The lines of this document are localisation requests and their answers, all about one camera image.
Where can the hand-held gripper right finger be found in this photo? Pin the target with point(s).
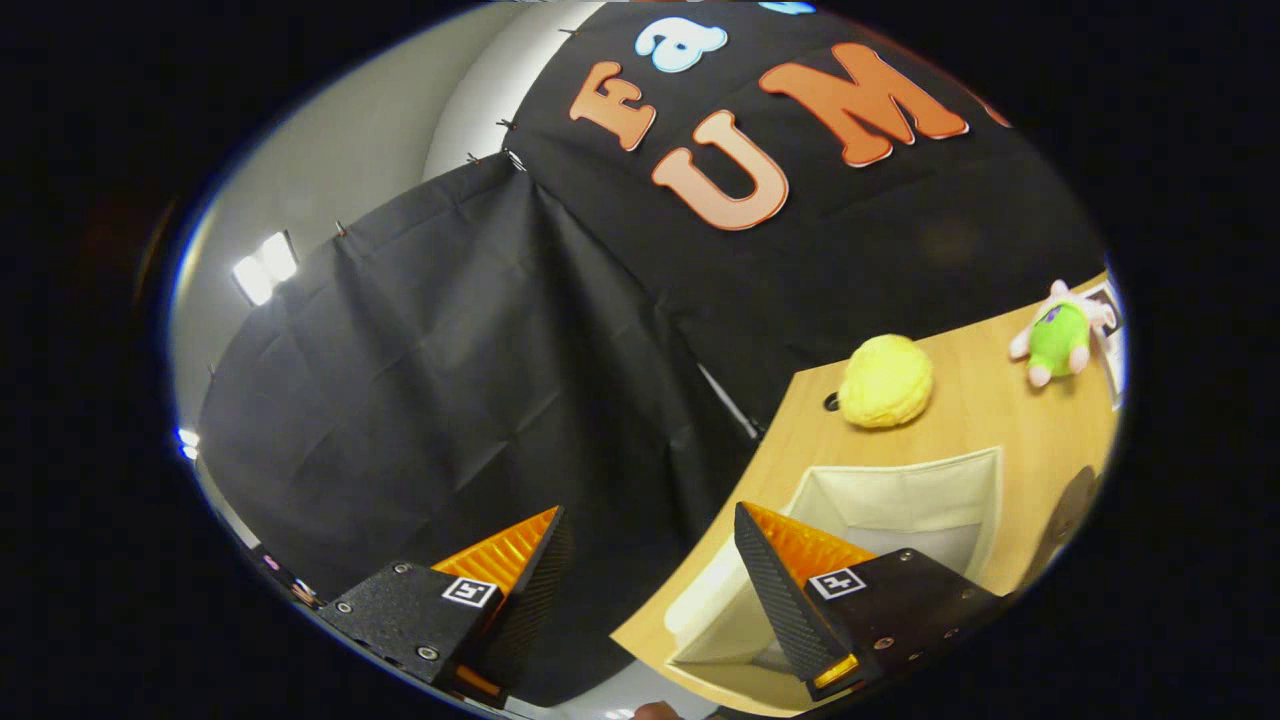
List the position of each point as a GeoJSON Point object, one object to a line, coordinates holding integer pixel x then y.
{"type": "Point", "coordinates": [785, 610]}

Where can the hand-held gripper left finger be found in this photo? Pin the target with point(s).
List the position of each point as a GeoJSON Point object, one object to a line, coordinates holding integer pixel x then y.
{"type": "Point", "coordinates": [530, 620]}

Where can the grey fabric storage box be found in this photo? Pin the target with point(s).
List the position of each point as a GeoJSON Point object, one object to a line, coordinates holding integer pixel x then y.
{"type": "Point", "coordinates": [900, 500]}

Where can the brown fuzzy shoe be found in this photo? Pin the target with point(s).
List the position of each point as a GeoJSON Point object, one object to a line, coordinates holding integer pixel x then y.
{"type": "Point", "coordinates": [1070, 510]}

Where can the yellow plush toy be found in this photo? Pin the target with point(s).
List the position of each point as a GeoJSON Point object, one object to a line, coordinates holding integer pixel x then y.
{"type": "Point", "coordinates": [885, 380]}

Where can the black backdrop cloth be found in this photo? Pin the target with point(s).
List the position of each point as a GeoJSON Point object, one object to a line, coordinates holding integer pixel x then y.
{"type": "Point", "coordinates": [450, 350]}

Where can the green and pink plush toy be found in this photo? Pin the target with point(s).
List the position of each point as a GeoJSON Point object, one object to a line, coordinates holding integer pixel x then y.
{"type": "Point", "coordinates": [1060, 340]}

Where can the white book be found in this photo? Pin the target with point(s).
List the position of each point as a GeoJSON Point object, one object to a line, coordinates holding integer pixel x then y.
{"type": "Point", "coordinates": [1115, 345]}

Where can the narrow ceiling light strip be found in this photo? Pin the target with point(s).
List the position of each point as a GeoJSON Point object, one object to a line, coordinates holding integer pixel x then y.
{"type": "Point", "coordinates": [265, 268]}

